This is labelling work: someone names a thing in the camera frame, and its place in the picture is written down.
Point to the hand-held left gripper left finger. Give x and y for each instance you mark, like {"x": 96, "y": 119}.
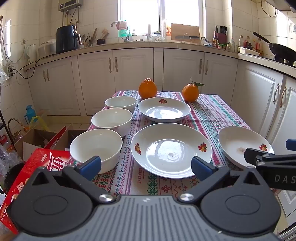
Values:
{"x": 91, "y": 165}

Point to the orange with leaf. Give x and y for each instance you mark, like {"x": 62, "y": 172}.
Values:
{"x": 190, "y": 92}

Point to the dark sauce bottle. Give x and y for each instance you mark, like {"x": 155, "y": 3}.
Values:
{"x": 215, "y": 40}

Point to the white power strip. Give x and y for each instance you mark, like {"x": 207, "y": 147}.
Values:
{"x": 10, "y": 69}

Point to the green dish soap bottle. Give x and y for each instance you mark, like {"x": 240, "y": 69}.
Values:
{"x": 122, "y": 32}

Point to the wicker basket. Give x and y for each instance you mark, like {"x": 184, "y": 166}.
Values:
{"x": 17, "y": 136}

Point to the kitchen window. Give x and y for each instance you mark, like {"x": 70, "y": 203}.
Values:
{"x": 143, "y": 16}

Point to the white tray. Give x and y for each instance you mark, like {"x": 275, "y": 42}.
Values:
{"x": 249, "y": 51}

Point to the knife block with knives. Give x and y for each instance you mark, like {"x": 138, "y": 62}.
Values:
{"x": 221, "y": 37}

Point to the brown cardboard box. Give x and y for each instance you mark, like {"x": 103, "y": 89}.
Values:
{"x": 30, "y": 139}

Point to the utensil holder with utensils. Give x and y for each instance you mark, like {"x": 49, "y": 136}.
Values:
{"x": 92, "y": 38}

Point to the white electric kettle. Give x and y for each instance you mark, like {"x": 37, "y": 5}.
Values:
{"x": 31, "y": 53}

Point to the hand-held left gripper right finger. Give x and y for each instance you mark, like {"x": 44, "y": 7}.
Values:
{"x": 200, "y": 168}

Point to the orange with bumpy top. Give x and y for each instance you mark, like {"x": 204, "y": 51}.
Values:
{"x": 148, "y": 89}

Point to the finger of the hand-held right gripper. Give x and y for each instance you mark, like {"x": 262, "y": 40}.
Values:
{"x": 259, "y": 156}
{"x": 291, "y": 144}

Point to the blue thermos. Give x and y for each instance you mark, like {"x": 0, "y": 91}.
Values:
{"x": 29, "y": 113}

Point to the sink faucet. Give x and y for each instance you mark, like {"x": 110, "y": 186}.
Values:
{"x": 126, "y": 37}

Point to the yellow plastic bag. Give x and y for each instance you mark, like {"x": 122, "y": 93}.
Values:
{"x": 39, "y": 121}

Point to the patterned tablecloth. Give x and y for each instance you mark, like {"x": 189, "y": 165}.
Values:
{"x": 208, "y": 111}

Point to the black air fryer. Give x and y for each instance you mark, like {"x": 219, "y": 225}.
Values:
{"x": 66, "y": 39}

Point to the black wok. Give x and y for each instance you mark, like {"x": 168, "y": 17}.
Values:
{"x": 282, "y": 49}

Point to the white floral plate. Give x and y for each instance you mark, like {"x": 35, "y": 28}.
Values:
{"x": 233, "y": 141}
{"x": 161, "y": 111}
{"x": 166, "y": 148}

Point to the row of condiment bottles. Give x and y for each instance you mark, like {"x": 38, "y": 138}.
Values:
{"x": 247, "y": 44}

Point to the wall water heater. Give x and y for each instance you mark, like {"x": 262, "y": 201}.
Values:
{"x": 69, "y": 5}

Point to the red carton box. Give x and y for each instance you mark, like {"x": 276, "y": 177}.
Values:
{"x": 34, "y": 162}

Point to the glass jar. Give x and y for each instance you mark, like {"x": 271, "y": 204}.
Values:
{"x": 156, "y": 37}

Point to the white rice cooker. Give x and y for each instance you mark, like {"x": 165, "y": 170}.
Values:
{"x": 46, "y": 48}

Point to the pink cloth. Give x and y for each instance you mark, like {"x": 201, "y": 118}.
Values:
{"x": 121, "y": 24}

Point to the brown cardboard panel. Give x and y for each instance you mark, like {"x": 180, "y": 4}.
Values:
{"x": 185, "y": 30}

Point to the white bowl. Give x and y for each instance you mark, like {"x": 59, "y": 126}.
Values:
{"x": 97, "y": 146}
{"x": 111, "y": 120}
{"x": 120, "y": 103}

